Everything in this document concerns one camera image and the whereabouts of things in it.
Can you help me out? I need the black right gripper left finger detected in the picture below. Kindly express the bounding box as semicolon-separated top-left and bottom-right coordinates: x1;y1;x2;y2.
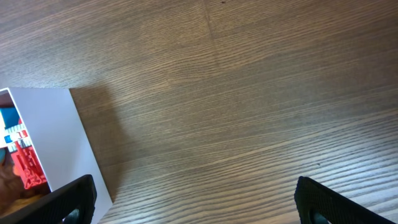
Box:
1;174;97;224

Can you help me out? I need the brown plush capybara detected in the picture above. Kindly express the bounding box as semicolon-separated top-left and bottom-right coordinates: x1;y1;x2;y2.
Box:
1;164;50;218

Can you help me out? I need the white box pink inside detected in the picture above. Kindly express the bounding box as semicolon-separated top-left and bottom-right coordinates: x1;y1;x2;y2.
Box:
1;87;113;223

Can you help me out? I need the red toy truck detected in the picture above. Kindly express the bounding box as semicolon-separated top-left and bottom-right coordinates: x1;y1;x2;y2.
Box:
4;118;49;190

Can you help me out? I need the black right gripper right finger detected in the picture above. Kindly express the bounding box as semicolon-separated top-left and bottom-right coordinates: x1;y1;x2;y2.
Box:
294;176;394;224

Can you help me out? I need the yellow duck toy blue hat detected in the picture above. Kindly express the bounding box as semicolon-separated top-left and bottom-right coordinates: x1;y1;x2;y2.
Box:
0;148;7;165

